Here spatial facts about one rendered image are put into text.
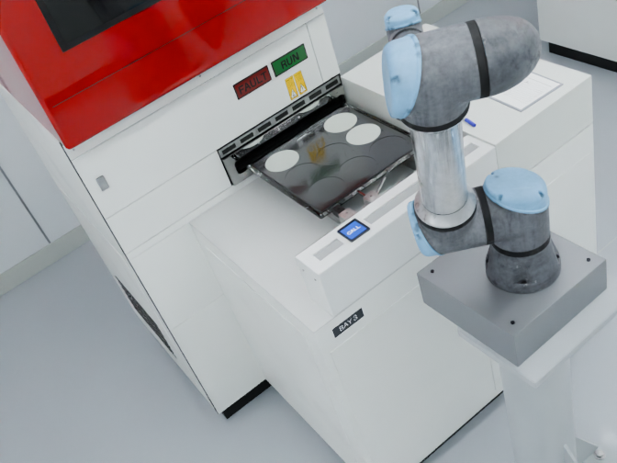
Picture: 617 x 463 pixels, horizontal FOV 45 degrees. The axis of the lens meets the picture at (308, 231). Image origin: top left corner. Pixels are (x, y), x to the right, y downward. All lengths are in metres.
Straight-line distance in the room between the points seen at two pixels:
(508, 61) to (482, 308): 0.59
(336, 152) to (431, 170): 0.82
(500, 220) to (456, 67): 0.43
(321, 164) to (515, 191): 0.75
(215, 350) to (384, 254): 0.90
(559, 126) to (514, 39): 0.92
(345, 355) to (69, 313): 1.88
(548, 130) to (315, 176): 0.61
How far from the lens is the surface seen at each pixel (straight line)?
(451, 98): 1.14
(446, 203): 1.37
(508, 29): 1.14
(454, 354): 2.14
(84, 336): 3.33
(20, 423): 3.18
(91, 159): 1.99
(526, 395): 1.84
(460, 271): 1.63
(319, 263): 1.67
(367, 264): 1.72
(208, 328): 2.41
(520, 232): 1.48
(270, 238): 2.00
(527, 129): 1.95
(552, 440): 1.99
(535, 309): 1.54
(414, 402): 2.14
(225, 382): 2.58
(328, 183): 1.99
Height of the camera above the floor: 2.07
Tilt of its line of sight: 39 degrees down
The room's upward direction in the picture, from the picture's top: 20 degrees counter-clockwise
